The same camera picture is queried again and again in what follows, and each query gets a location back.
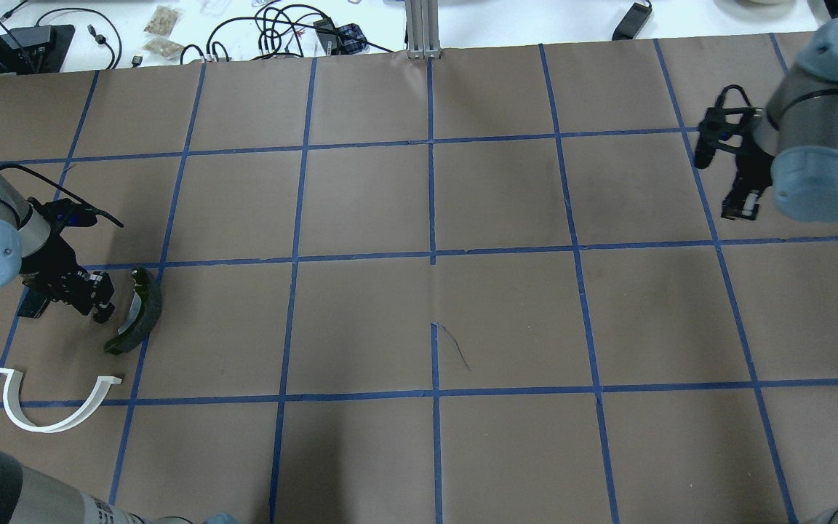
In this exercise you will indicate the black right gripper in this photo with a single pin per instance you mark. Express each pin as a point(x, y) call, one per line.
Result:
point(754, 166)

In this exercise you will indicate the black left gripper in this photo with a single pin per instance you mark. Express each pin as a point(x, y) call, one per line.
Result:
point(55, 257)

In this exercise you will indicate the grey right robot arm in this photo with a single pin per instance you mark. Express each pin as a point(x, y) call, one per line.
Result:
point(788, 146)

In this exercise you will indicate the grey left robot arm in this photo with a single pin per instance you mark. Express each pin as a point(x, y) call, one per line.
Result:
point(32, 248)

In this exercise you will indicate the green brake shoe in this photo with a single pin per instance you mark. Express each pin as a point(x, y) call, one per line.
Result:
point(143, 315)

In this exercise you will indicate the white curved plastic part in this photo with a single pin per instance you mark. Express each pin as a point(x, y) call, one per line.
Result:
point(14, 407)

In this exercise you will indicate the black power adapter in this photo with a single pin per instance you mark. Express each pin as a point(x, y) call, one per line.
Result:
point(633, 21)

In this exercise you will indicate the bag of small parts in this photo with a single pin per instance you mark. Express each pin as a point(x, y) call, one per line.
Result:
point(163, 21)

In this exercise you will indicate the black camera stand base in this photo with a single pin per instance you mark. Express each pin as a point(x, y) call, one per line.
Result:
point(46, 46)

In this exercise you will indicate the aluminium frame post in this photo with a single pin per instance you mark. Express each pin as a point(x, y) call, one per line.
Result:
point(422, 29)

